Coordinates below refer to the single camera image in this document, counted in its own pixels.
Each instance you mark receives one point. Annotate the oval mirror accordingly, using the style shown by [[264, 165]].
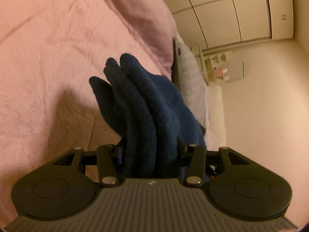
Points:
[[236, 70]]

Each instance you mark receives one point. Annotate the dark blue towel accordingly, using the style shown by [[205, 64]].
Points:
[[149, 106]]

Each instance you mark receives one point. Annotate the grey checked pillow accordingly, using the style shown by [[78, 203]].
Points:
[[190, 77]]

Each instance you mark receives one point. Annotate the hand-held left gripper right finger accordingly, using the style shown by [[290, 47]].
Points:
[[195, 159]]

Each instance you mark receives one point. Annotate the pink box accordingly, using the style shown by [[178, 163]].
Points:
[[218, 73]]

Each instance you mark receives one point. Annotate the lilac fleece blanket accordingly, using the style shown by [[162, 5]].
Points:
[[144, 17]]

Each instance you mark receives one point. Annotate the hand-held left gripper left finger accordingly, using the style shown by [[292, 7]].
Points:
[[108, 159]]

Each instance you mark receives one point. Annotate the cream panelled wardrobe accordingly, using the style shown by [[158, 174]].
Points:
[[217, 12]]

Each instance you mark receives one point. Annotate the pink lavender textured bedspread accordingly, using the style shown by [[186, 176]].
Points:
[[48, 65]]

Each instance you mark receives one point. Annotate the white organizer shelf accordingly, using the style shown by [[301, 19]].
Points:
[[210, 60]]

